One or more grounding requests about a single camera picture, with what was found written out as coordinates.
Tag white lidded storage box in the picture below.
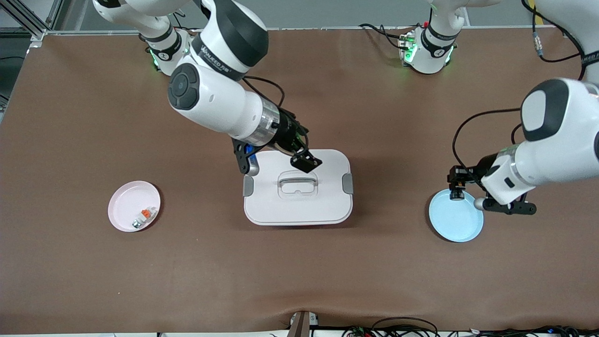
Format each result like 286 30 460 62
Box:
242 149 354 227

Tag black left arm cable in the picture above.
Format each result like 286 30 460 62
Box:
452 108 523 188

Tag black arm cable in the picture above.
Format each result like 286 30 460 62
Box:
241 75 286 109
452 108 523 188

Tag black cables at arm base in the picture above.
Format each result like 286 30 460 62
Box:
359 22 413 49

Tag black cable with metal plug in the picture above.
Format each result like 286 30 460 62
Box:
521 0 586 81

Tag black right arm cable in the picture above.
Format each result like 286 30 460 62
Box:
241 75 286 109

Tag tangled cables at table edge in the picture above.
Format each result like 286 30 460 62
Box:
342 317 599 337

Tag brown table mat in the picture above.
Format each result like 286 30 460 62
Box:
0 28 599 334

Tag aluminium frame profile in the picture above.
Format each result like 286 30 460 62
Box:
0 0 64 42

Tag light blue round plate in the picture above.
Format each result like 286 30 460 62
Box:
429 190 484 243

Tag pink round plate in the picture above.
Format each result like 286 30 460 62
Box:
108 181 161 233

